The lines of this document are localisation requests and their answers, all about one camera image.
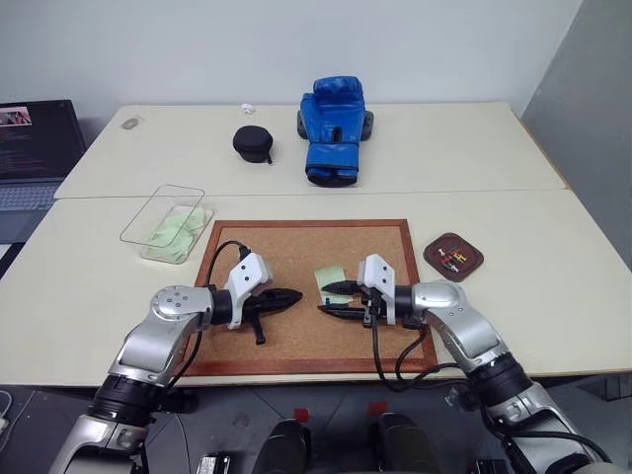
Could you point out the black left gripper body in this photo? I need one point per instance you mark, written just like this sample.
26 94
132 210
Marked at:
258 308

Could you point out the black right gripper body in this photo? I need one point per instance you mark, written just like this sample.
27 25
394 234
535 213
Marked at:
376 308

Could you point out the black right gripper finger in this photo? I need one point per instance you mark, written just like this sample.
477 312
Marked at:
345 288
345 313

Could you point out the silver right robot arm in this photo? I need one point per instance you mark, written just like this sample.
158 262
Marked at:
464 326

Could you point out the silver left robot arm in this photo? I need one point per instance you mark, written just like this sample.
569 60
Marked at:
163 340

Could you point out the green sticky note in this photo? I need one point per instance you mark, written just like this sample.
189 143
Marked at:
330 275

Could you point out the brown square tray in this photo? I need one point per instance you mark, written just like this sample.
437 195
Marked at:
469 269

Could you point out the clear plastic box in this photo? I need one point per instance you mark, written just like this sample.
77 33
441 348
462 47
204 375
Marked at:
148 222

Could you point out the red pushpin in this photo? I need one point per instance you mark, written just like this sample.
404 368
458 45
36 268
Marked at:
447 260

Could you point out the yellow pushpin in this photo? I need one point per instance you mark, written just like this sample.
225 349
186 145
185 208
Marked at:
460 257

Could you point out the crumpled green notes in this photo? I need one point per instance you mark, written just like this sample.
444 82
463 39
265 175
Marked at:
175 237

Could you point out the dark rounded shape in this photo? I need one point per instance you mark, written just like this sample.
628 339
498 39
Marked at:
289 447
405 444

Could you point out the black round zip case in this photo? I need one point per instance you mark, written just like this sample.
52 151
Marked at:
252 142

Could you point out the blue boxing glove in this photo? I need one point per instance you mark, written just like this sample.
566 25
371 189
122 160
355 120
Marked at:
333 123

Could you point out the black object behind glove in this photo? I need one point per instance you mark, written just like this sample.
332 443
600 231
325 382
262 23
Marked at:
369 123

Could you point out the small white object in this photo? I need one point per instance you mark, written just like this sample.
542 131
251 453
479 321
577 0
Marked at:
247 107

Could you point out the dark laptop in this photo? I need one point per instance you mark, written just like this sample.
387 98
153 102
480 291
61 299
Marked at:
34 148

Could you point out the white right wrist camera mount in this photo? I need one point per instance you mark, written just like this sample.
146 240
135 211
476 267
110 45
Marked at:
377 274

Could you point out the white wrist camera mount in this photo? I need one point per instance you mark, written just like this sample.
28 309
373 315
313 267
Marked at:
247 274
377 274

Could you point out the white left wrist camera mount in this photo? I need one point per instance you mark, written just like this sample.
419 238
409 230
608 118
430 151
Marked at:
247 274

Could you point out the cork board with wooden frame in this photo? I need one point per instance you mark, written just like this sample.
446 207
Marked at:
296 252

